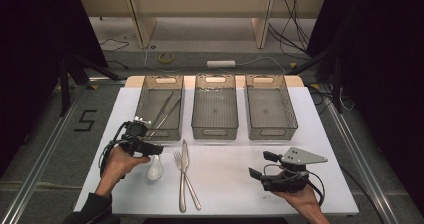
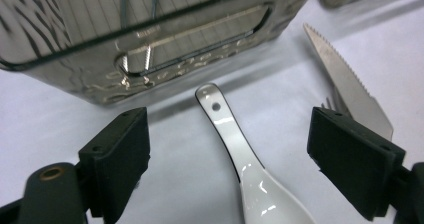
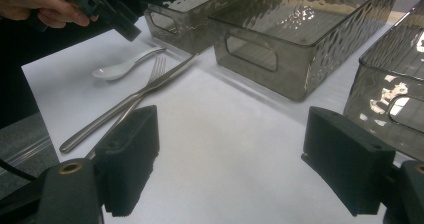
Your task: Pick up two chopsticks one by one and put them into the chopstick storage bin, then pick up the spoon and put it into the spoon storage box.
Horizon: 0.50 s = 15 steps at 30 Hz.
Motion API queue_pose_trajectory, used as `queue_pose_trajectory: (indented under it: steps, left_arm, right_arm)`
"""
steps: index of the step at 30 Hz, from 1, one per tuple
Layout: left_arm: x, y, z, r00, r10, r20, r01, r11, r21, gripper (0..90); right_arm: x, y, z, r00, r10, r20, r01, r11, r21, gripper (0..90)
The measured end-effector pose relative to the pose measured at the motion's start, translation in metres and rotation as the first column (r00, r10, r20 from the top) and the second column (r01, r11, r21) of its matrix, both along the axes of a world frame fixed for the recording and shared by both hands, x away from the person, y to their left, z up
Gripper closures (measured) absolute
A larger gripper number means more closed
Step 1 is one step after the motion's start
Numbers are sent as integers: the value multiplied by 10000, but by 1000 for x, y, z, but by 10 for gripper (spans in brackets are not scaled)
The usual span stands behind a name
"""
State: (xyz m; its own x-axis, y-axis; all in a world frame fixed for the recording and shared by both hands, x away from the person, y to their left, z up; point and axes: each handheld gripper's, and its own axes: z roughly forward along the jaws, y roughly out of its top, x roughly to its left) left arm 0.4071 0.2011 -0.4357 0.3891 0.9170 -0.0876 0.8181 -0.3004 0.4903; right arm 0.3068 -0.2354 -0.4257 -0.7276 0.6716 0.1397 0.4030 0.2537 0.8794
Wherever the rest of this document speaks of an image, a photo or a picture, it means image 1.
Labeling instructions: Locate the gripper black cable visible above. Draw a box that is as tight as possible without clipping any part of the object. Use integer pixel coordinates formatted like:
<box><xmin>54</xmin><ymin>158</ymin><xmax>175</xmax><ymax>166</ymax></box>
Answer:
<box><xmin>308</xmin><ymin>170</ymin><xmax>327</xmax><ymax>207</ymax></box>
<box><xmin>99</xmin><ymin>122</ymin><xmax>129</xmax><ymax>179</ymax></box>

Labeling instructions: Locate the white table sheet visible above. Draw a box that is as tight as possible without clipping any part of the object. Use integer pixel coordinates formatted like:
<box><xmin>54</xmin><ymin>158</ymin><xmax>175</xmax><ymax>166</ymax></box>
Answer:
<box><xmin>73</xmin><ymin>86</ymin><xmax>360</xmax><ymax>217</ymax></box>

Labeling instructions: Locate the black metal stand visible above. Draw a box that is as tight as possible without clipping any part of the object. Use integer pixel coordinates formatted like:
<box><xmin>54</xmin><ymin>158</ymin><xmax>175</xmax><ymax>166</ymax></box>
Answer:
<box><xmin>58</xmin><ymin>53</ymin><xmax>122</xmax><ymax>118</ymax></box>
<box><xmin>286</xmin><ymin>47</ymin><xmax>345</xmax><ymax>115</ymax></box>

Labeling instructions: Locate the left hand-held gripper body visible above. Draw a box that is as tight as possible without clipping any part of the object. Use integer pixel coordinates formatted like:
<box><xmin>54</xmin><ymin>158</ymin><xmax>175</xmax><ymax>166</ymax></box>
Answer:
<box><xmin>116</xmin><ymin>116</ymin><xmax>153</xmax><ymax>157</ymax></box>

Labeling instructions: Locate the person's right hand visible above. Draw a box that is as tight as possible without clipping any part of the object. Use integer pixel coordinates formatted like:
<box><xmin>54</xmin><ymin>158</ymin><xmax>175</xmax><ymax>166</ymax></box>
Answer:
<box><xmin>271</xmin><ymin>184</ymin><xmax>323</xmax><ymax>219</ymax></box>

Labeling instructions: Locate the bundle of black cables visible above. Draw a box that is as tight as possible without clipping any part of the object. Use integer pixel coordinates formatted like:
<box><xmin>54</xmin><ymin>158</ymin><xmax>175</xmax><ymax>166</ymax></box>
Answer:
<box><xmin>268</xmin><ymin>0</ymin><xmax>312</xmax><ymax>56</ymax></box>

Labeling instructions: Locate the yellow tape roll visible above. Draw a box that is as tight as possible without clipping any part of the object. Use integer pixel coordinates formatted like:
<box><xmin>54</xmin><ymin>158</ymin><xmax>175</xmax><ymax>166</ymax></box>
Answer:
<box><xmin>157</xmin><ymin>52</ymin><xmax>175</xmax><ymax>64</ymax></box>

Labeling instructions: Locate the person's left hand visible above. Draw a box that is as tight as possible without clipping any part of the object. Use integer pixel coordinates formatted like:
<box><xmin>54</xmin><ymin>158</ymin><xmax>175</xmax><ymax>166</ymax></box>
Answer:
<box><xmin>96</xmin><ymin>145</ymin><xmax>152</xmax><ymax>196</ymax></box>

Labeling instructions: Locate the thin black floor cable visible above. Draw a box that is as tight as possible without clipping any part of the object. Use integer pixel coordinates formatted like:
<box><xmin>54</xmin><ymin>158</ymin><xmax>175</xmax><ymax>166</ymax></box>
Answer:
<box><xmin>98</xmin><ymin>38</ymin><xmax>130</xmax><ymax>53</ymax></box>

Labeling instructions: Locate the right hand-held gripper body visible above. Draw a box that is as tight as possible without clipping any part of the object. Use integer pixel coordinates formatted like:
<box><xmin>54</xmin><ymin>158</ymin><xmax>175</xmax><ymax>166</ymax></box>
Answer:
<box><xmin>260</xmin><ymin>146</ymin><xmax>329</xmax><ymax>194</ymax></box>

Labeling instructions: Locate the aluminium floor rail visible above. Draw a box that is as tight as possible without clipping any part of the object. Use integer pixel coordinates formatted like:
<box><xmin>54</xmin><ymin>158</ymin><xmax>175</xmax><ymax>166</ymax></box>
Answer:
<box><xmin>319</xmin><ymin>83</ymin><xmax>403</xmax><ymax>224</ymax></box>
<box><xmin>0</xmin><ymin>83</ymin><xmax>86</xmax><ymax>224</ymax></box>

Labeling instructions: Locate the silver fork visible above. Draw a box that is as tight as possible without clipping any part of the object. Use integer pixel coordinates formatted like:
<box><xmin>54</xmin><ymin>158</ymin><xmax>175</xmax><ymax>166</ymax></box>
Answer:
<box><xmin>173</xmin><ymin>150</ymin><xmax>203</xmax><ymax>212</ymax></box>

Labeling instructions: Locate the white ceramic spoon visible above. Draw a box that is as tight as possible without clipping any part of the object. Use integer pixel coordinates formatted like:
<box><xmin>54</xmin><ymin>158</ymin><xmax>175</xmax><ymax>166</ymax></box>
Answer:
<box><xmin>147</xmin><ymin>154</ymin><xmax>164</xmax><ymax>181</ymax></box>

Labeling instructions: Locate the thick black floor cable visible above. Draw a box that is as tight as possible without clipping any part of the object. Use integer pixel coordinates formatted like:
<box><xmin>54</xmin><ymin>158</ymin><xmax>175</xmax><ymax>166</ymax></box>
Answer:
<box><xmin>339</xmin><ymin>165</ymin><xmax>387</xmax><ymax>224</ymax></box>

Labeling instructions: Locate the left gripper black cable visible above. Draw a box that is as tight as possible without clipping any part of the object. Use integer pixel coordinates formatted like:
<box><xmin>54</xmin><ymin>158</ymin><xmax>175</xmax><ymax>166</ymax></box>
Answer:
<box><xmin>99</xmin><ymin>122</ymin><xmax>129</xmax><ymax>179</ymax></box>

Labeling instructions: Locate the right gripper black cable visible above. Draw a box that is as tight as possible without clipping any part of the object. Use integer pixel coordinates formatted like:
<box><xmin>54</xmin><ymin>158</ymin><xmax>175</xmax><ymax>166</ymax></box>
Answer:
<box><xmin>308</xmin><ymin>170</ymin><xmax>327</xmax><ymax>207</ymax></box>

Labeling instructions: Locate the beige wooden desk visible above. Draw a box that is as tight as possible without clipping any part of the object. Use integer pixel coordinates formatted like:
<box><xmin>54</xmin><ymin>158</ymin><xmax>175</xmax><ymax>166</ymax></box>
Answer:
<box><xmin>77</xmin><ymin>0</ymin><xmax>328</xmax><ymax>50</ymax></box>

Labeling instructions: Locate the transparent grey plastic bin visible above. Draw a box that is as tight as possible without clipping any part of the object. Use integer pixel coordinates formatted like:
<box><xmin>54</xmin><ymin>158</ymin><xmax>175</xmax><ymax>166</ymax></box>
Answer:
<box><xmin>191</xmin><ymin>73</ymin><xmax>240</xmax><ymax>141</ymax></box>
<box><xmin>131</xmin><ymin>74</ymin><xmax>185</xmax><ymax>142</ymax></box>
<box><xmin>244</xmin><ymin>73</ymin><xmax>299</xmax><ymax>141</ymax></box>

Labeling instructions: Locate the white power cable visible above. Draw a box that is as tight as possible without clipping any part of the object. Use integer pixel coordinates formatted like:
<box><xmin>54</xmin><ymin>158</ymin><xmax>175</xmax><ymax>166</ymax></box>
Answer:
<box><xmin>143</xmin><ymin>47</ymin><xmax>288</xmax><ymax>74</ymax></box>

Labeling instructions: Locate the white power strip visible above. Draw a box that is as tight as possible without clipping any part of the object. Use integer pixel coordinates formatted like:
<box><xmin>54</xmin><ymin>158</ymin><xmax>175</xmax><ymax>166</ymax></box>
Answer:
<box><xmin>206</xmin><ymin>60</ymin><xmax>236</xmax><ymax>69</ymax></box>

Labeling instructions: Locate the silver table knife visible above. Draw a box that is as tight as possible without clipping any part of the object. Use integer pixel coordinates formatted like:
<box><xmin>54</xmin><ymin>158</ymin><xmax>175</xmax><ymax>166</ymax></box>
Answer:
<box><xmin>178</xmin><ymin>139</ymin><xmax>190</xmax><ymax>214</ymax></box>

